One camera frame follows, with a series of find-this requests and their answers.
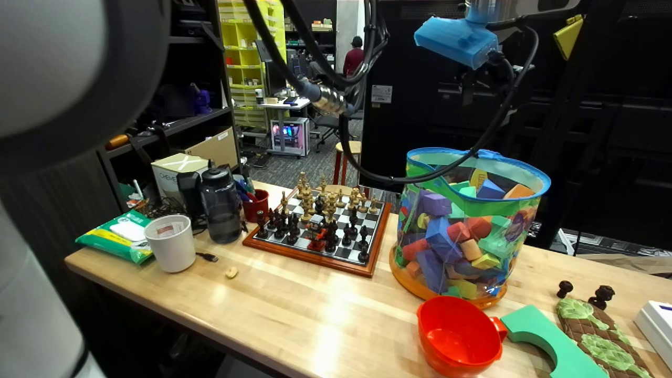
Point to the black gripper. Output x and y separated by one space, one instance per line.
504 67

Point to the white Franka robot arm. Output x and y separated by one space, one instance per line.
42 70

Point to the yellow foam block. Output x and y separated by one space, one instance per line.
477 180

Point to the blue foam block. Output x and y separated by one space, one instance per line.
490 190

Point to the orange foam block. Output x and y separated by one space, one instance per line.
520 190

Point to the purple foam block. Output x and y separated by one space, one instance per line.
433 204

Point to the red foam block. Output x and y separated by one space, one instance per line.
476 228

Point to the small tan wood block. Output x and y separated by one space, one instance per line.
232 274

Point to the yellow triangular tag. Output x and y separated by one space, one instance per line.
567 38

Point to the person in red shirt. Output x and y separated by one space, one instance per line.
353 60

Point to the wooden stool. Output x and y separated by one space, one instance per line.
347 150

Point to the clear tub of foam blocks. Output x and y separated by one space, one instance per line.
462 245

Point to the dark loose chess piece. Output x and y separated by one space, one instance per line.
564 289
606 293
597 304

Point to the wooden chess board with pieces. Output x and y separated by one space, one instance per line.
350 256

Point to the yellow storage bins rack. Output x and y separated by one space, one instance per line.
244 56

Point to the red plastic bowl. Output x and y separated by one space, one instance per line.
459 340

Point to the red cup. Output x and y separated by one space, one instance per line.
258 207

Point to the brown cardboard box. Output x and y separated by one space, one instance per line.
212 148

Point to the white flat box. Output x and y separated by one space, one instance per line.
659 328

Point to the white Chemex box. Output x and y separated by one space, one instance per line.
180 168

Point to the small black object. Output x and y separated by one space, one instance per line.
207 258

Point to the white paper cup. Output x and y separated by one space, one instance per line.
172 245

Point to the green wipes pack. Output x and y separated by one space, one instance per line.
112 237

